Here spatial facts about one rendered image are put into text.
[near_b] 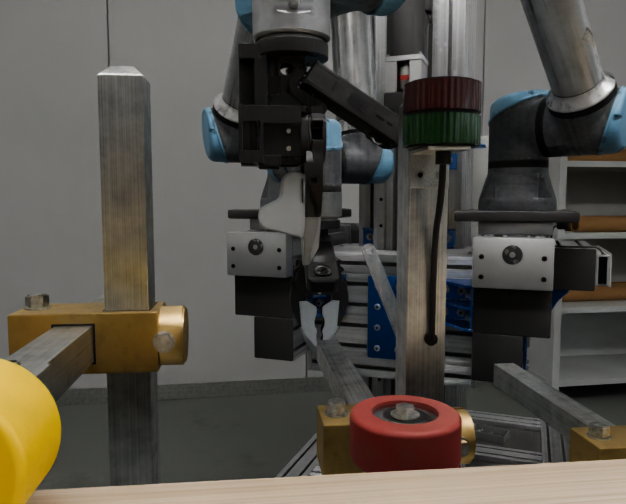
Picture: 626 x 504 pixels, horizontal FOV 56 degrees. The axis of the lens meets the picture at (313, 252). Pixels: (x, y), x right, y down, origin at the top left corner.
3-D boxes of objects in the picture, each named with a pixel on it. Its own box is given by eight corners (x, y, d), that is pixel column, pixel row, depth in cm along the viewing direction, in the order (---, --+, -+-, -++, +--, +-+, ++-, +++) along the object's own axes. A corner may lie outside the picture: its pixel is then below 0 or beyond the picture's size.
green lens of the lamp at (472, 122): (394, 149, 49) (394, 122, 48) (463, 149, 49) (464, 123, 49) (414, 142, 43) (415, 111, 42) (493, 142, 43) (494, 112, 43)
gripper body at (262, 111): (241, 173, 61) (240, 54, 60) (323, 173, 62) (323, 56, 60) (238, 169, 53) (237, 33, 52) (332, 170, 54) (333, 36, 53)
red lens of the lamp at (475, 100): (394, 118, 48) (394, 91, 48) (464, 119, 49) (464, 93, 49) (415, 107, 42) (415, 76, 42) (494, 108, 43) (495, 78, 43)
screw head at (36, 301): (28, 306, 49) (28, 292, 49) (54, 306, 49) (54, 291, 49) (19, 311, 47) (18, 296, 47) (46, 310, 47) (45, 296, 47)
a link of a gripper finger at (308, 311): (315, 347, 96) (315, 292, 96) (319, 357, 91) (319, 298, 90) (296, 348, 96) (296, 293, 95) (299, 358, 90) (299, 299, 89)
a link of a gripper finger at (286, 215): (258, 265, 58) (257, 171, 57) (317, 264, 58) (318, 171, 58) (258, 268, 55) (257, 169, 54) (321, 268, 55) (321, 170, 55)
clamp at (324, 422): (316, 456, 55) (316, 404, 54) (455, 449, 56) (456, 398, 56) (324, 485, 49) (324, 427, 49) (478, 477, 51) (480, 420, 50)
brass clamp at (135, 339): (34, 358, 51) (32, 302, 51) (190, 354, 53) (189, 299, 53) (5, 380, 45) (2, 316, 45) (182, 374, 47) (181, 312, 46)
